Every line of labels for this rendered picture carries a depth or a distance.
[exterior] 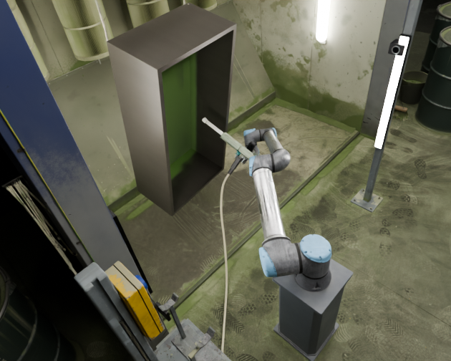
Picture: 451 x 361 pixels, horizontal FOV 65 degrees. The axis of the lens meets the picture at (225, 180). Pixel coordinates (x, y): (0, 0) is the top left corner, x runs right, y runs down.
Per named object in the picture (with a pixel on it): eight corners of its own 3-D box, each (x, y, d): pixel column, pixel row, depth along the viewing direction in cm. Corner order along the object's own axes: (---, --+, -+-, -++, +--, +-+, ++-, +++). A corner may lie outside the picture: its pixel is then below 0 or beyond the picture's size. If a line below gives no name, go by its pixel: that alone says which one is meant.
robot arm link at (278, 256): (301, 266, 166) (272, 147, 210) (263, 271, 166) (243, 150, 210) (298, 278, 178) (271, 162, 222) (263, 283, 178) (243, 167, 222)
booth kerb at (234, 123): (78, 240, 302) (71, 230, 293) (76, 238, 303) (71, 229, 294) (275, 100, 429) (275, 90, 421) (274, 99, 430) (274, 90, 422)
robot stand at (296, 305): (339, 326, 231) (353, 272, 188) (312, 363, 217) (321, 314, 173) (300, 297, 248) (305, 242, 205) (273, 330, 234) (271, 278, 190)
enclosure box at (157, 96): (137, 190, 266) (106, 41, 174) (191, 148, 298) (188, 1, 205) (172, 216, 254) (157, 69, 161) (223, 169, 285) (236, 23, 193)
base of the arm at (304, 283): (338, 273, 188) (340, 263, 181) (317, 299, 179) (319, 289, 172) (307, 254, 199) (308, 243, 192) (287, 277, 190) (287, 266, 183)
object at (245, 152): (243, 183, 243) (262, 157, 234) (241, 185, 239) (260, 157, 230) (191, 141, 254) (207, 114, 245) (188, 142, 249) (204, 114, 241)
